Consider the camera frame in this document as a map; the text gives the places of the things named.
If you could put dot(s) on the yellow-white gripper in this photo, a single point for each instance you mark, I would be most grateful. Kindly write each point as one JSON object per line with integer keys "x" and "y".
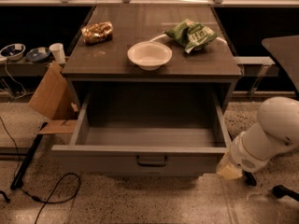
{"x": 243, "y": 156}

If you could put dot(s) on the grey top drawer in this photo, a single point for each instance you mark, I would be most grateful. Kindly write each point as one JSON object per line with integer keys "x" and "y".
{"x": 181, "y": 134}

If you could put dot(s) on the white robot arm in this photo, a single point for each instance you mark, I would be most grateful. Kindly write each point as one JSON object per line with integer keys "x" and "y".
{"x": 275, "y": 132}

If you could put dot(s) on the dark round table top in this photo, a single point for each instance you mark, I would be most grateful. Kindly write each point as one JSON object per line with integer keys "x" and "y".
{"x": 285, "y": 50}

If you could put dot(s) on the black stand leg right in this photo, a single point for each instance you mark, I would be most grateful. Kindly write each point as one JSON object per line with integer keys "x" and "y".
{"x": 250, "y": 180}

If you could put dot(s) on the black stand leg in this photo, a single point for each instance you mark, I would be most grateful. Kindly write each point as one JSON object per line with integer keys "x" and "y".
{"x": 17, "y": 180}
{"x": 250, "y": 180}

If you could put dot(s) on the black caster foot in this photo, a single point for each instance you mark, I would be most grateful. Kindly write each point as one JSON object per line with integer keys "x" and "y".
{"x": 281, "y": 191}

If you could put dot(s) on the grey low shelf right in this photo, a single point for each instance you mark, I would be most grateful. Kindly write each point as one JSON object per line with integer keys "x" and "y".
{"x": 252, "y": 66}

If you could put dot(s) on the grey low shelf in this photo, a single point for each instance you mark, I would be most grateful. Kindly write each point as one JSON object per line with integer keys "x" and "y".
{"x": 252, "y": 66}
{"x": 24, "y": 68}

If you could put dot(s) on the green chip bag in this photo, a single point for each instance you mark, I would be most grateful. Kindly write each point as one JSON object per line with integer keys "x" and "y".
{"x": 192, "y": 35}

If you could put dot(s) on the white plastic bowl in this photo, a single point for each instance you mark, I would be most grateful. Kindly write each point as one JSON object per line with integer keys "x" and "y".
{"x": 149, "y": 55}

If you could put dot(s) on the brown snack bag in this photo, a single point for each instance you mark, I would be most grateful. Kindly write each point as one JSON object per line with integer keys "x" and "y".
{"x": 97, "y": 32}

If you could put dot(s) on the brown cardboard box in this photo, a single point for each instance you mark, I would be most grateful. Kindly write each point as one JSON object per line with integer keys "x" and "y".
{"x": 53, "y": 100}

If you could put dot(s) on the white paper cup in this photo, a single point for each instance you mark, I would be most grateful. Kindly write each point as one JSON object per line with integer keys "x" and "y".
{"x": 57, "y": 50}

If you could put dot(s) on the black stand leg left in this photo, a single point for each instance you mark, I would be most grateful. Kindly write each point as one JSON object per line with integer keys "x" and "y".
{"x": 17, "y": 180}

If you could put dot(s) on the blue bowl on shelf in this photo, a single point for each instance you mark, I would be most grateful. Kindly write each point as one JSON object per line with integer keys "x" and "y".
{"x": 38, "y": 55}

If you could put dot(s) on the grey low shelf left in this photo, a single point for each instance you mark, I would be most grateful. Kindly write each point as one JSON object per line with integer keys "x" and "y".
{"x": 24, "y": 68}

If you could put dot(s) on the white bowl on shelf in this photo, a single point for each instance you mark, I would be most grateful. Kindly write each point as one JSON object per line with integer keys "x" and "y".
{"x": 13, "y": 52}

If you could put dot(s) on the dark metal drawer handle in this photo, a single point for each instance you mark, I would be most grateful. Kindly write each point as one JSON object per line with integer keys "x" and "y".
{"x": 151, "y": 161}

